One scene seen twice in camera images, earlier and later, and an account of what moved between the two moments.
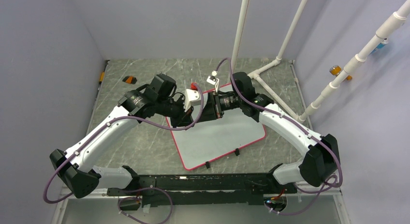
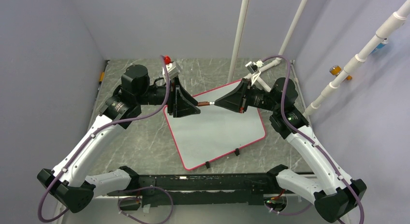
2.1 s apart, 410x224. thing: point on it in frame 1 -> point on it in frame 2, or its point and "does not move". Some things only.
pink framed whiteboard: [208, 140] does not move
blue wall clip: [384, 42] does not move
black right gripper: [211, 111] -> [236, 99]
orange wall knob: [335, 69] does not move
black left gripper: [183, 119] -> [174, 83]
